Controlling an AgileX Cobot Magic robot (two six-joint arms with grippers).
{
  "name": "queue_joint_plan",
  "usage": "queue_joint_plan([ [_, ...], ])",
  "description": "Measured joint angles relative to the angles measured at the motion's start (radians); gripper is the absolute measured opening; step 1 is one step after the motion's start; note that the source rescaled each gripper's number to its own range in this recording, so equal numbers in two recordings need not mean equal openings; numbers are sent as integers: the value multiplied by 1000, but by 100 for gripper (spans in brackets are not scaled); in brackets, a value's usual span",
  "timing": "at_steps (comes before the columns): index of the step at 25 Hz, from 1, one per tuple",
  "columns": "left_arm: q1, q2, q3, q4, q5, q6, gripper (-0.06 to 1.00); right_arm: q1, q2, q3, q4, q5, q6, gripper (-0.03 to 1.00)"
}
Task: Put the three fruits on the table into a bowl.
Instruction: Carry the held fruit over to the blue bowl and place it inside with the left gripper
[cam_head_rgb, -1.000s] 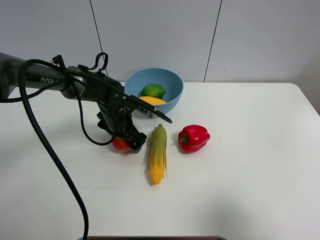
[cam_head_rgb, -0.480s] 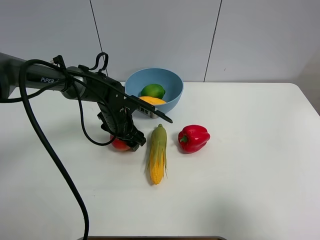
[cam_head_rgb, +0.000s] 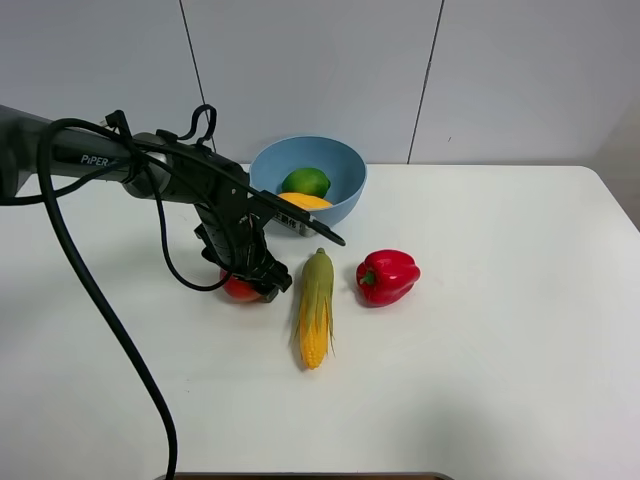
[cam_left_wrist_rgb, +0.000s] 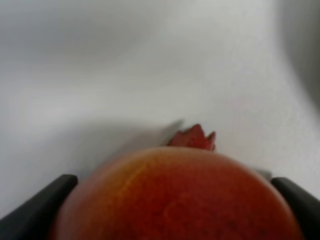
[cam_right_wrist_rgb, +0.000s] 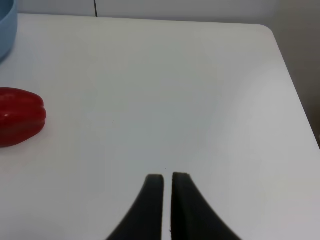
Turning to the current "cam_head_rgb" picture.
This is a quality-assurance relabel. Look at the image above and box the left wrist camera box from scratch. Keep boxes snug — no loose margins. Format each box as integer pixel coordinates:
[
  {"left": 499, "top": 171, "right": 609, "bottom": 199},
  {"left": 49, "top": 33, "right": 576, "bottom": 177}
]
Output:
[{"left": 246, "top": 187, "right": 346, "bottom": 246}]

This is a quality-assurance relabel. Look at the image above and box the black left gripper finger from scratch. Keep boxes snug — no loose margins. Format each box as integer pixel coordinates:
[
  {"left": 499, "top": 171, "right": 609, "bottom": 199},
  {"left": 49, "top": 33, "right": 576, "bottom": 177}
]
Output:
[{"left": 234, "top": 259, "right": 292, "bottom": 303}]

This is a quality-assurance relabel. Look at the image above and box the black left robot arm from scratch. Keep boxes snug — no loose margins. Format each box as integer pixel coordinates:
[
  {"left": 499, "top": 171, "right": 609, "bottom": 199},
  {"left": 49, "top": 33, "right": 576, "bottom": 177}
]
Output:
[{"left": 1, "top": 106, "right": 292, "bottom": 301}]

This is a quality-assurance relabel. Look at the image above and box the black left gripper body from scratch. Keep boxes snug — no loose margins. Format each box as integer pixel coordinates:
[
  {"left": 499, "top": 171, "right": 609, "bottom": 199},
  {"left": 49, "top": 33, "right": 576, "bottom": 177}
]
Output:
[{"left": 194, "top": 197, "right": 273, "bottom": 273}]

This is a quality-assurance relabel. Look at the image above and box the red bell pepper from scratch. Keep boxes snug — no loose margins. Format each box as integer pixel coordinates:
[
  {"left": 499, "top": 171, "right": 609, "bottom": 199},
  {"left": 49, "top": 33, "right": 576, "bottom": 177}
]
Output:
[{"left": 356, "top": 249, "right": 421, "bottom": 307}]

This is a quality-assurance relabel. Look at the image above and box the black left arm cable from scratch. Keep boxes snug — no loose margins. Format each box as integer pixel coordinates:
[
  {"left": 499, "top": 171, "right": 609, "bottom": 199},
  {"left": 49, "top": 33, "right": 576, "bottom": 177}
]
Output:
[{"left": 0, "top": 104, "right": 261, "bottom": 480}]

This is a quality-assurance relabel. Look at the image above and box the green lime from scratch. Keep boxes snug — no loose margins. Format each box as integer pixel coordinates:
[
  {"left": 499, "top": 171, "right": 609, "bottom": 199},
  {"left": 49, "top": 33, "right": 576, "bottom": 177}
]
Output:
[{"left": 281, "top": 167, "right": 331, "bottom": 198}]

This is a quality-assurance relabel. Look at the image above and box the yellow mango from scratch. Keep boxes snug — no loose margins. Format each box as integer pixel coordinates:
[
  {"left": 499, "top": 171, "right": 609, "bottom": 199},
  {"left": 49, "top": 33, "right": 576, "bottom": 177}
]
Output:
[{"left": 278, "top": 192, "right": 332, "bottom": 211}]

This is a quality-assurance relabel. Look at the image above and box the corn cob with husk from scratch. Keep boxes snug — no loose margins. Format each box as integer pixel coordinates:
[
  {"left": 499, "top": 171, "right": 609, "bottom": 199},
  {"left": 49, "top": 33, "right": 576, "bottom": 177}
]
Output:
[{"left": 291, "top": 247, "right": 335, "bottom": 371}]

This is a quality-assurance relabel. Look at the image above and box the red apple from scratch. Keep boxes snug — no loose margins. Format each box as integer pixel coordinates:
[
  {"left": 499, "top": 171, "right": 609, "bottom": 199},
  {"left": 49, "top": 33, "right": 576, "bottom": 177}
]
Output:
[{"left": 222, "top": 275, "right": 263, "bottom": 303}]

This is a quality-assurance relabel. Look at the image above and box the blue plastic bowl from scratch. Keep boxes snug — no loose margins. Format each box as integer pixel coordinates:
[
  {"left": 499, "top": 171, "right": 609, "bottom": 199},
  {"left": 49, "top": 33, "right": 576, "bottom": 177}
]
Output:
[{"left": 249, "top": 136, "right": 367, "bottom": 227}]

